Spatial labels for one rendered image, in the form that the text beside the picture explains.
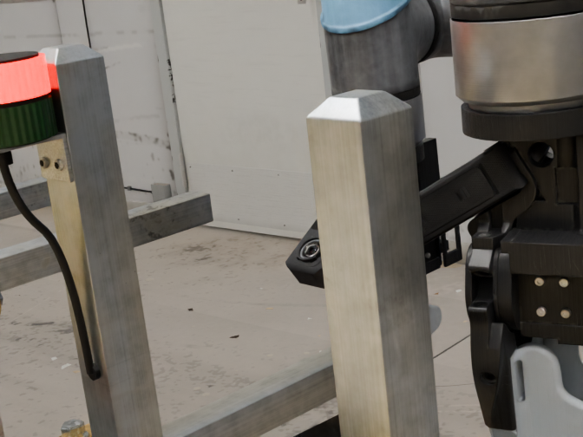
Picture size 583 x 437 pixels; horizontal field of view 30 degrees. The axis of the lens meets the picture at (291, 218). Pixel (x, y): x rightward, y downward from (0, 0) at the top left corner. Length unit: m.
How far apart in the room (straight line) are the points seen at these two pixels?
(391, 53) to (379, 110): 0.41
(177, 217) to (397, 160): 0.62
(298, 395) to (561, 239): 0.41
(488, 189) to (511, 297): 0.05
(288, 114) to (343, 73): 3.32
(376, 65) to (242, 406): 0.29
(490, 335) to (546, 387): 0.05
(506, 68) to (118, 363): 0.34
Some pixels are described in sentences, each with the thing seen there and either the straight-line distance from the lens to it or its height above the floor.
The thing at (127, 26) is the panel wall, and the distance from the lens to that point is 4.81.
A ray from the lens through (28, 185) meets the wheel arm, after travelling 1.30.
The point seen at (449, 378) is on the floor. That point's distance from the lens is 2.98.
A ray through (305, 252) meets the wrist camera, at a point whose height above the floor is 0.96.
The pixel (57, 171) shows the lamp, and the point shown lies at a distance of 0.69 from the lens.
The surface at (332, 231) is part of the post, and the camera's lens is 0.51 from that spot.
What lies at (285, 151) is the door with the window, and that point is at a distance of 4.28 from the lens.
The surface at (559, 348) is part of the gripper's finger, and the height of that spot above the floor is 0.98.
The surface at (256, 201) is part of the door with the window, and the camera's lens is 4.46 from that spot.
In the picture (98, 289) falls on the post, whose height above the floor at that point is 1.01.
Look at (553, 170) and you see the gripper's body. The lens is 0.54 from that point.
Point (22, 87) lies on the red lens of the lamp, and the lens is 0.65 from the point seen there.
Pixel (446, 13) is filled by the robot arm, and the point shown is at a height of 1.13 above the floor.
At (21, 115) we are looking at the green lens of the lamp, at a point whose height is 1.13.
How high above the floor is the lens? 1.22
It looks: 15 degrees down
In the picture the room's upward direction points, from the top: 7 degrees counter-clockwise
